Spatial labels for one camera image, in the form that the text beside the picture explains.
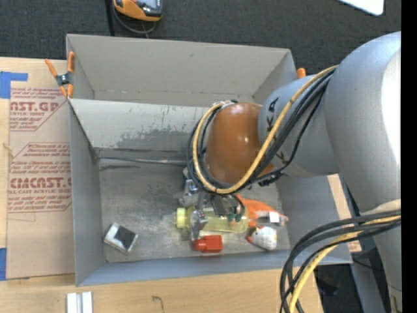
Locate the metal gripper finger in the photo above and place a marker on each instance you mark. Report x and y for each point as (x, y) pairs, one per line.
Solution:
(197, 220)
(190, 192)

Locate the clear plastic bottle, yellow liquid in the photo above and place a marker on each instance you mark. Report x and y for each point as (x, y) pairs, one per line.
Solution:
(221, 225)

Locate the red plastic block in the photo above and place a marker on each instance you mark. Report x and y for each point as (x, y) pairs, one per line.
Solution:
(210, 244)

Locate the orange cloth toy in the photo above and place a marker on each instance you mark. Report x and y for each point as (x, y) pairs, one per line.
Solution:
(259, 209)

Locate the grey metal bin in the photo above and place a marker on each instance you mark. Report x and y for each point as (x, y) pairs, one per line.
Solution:
(137, 194)

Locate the white toy chicken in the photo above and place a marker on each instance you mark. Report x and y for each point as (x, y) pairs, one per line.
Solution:
(265, 238)

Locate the black and white box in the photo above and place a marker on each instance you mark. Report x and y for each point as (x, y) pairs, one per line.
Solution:
(121, 236)

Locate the brown cardboard board, red print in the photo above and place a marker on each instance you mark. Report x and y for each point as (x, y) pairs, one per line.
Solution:
(36, 240)

